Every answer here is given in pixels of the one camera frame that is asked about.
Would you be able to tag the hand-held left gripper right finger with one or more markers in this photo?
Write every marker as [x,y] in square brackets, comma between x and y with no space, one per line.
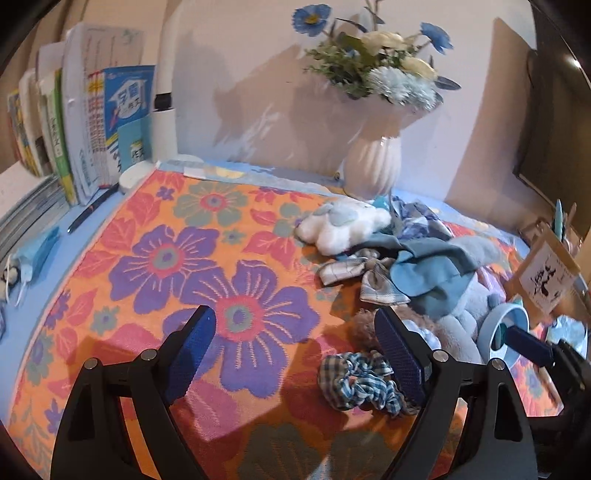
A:
[401,355]

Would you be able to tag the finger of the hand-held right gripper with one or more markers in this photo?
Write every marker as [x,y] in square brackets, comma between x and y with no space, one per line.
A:
[521,341]

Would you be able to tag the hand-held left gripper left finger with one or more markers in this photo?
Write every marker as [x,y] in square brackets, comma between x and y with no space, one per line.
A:
[194,350]

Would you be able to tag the brown plush toy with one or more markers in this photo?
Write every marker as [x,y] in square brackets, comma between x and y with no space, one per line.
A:
[364,323]

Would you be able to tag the blue plaid scrunchie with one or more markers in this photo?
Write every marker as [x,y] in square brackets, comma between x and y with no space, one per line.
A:
[351,374]

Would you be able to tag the light blue plush toy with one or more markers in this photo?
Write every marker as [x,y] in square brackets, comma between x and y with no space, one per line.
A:
[461,323]

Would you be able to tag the plaid fabric bow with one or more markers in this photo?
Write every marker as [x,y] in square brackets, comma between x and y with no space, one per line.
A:
[341,270]

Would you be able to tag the blue white plaid cloth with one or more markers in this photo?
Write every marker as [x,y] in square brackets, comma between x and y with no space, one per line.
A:
[415,217]

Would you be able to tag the white cloud plush toy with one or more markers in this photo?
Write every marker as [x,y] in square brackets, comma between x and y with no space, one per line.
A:
[328,230]

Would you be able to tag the brown paper box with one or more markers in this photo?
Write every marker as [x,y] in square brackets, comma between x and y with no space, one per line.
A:
[545,272]

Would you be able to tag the orange floral woven mat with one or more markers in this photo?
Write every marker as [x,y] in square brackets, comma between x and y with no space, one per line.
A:
[184,277]

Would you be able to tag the blue clip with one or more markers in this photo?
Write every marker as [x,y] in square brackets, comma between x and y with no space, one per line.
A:
[561,217]

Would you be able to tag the black pen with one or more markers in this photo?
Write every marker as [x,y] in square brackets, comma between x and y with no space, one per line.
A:
[92,207]

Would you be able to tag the blue face mask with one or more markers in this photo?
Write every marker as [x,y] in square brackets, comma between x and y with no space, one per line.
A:
[41,249]

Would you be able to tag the white ribbed vase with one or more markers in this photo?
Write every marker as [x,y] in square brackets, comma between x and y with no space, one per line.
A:
[371,161]

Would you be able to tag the small penguin figure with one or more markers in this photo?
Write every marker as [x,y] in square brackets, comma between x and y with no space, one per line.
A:
[11,274]

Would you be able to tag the black monitor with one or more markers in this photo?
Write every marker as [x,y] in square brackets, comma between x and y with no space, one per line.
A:
[554,138]

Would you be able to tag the stack of magazines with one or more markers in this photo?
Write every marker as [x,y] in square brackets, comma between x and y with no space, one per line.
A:
[27,212]

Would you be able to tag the white desk lamp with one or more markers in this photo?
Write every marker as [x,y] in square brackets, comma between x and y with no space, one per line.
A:
[164,129]

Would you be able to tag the row of books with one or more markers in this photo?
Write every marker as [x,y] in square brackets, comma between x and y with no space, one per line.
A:
[83,115]

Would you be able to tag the blue and white artificial flowers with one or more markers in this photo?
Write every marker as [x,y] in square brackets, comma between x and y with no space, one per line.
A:
[383,60]

